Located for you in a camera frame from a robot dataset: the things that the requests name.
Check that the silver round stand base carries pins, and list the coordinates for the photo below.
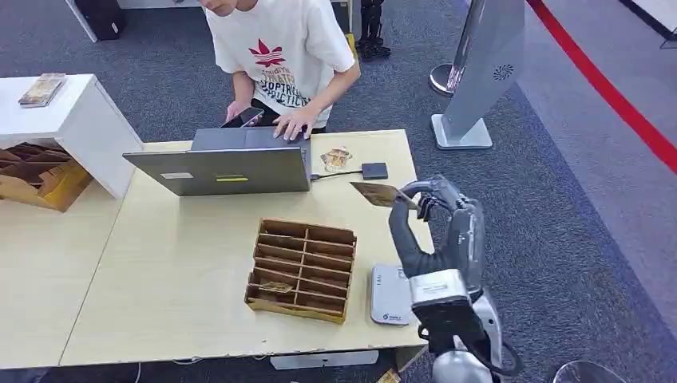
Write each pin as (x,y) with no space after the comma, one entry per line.
(439,79)

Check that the clear round dome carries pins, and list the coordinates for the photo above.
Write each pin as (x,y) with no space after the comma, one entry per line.
(587,373)

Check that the large wooden box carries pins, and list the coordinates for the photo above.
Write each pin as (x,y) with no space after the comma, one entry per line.
(58,190)

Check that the grey standing kiosk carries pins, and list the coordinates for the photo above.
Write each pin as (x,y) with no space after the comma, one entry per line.
(486,63)

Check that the person's hand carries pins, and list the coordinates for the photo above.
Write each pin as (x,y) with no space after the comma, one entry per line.
(293,124)
(234,110)

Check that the person's right hand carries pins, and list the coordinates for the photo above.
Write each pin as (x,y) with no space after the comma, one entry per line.
(234,110)

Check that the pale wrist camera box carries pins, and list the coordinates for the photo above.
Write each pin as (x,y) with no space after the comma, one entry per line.
(439,288)

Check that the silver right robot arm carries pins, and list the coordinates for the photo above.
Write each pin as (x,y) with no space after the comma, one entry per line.
(460,370)

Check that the white desk bracket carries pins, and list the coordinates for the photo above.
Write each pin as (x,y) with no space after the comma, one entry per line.
(322,360)

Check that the person's left hand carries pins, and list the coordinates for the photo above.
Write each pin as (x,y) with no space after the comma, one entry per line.
(293,124)

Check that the dark grey adapter hub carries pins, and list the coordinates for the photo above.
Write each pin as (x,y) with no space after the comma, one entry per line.
(374,170)

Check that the grey laptop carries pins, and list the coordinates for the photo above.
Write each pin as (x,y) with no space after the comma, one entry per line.
(222,172)

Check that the white cabinet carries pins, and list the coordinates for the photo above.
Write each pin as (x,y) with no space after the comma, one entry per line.
(79,116)

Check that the red floor tape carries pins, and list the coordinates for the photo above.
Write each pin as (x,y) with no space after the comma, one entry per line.
(597,79)

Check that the stack of printed cards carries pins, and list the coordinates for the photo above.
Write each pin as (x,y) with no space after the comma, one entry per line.
(42,90)

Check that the black box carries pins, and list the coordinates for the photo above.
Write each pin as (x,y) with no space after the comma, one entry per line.
(100,18)

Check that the pale grey flat device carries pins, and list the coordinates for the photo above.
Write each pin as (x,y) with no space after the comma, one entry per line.
(389,296)

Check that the black smartphone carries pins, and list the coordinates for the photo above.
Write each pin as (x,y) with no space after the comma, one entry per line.
(244,117)

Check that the brown printed card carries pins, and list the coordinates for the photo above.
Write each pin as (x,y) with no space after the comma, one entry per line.
(275,287)
(375,194)

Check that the black robot legs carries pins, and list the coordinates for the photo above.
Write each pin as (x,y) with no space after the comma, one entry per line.
(373,31)

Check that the wooden card box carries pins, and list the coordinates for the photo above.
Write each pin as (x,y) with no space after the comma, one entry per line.
(285,309)

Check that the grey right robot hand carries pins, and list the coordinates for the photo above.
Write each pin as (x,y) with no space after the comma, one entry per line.
(465,238)

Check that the person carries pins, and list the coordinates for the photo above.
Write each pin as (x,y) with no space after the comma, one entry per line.
(285,31)

